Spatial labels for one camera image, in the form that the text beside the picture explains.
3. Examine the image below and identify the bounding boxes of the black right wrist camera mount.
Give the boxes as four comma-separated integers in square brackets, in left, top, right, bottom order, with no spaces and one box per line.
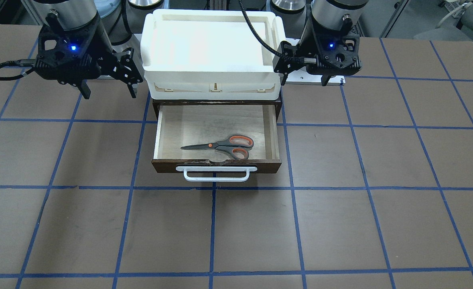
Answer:
[108,47,143,85]

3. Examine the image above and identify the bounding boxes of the orange grey handled scissors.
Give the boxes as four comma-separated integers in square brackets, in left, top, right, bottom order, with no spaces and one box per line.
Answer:
[181,134,254,160]

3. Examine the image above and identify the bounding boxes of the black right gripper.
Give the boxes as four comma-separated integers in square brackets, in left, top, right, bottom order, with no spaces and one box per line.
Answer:
[33,18,137,100]

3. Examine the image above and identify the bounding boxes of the black braided cable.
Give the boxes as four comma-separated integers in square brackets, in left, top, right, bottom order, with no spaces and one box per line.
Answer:
[238,0,285,57]

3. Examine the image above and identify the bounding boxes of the white drawer handle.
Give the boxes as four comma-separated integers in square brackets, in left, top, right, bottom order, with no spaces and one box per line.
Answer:
[175,166,257,182]

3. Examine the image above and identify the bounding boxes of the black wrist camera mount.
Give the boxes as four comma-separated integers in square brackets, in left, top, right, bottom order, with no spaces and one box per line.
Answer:
[273,41,318,75]
[108,47,143,85]

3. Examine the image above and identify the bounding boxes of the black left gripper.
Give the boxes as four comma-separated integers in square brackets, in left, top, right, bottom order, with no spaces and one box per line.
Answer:
[281,24,362,87]

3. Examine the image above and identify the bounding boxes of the wooden drawer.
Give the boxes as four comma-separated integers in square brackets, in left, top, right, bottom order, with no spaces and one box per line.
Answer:
[152,104,282,173]

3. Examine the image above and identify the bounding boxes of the white plastic storage box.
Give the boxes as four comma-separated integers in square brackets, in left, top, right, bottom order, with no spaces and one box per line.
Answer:
[140,9,281,101]

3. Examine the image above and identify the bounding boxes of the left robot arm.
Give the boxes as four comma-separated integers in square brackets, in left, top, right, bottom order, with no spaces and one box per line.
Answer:
[273,0,367,86]

